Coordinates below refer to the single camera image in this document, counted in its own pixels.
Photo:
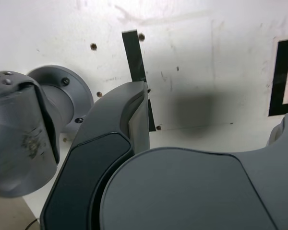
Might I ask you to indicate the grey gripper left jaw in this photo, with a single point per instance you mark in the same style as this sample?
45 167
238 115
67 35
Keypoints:
86 155

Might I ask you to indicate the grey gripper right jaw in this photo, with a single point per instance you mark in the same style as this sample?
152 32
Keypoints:
194 191

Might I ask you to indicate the black tape square outline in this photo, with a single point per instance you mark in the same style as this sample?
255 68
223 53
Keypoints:
277 79

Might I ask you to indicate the black tape strip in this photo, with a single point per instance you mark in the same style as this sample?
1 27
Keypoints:
134 57

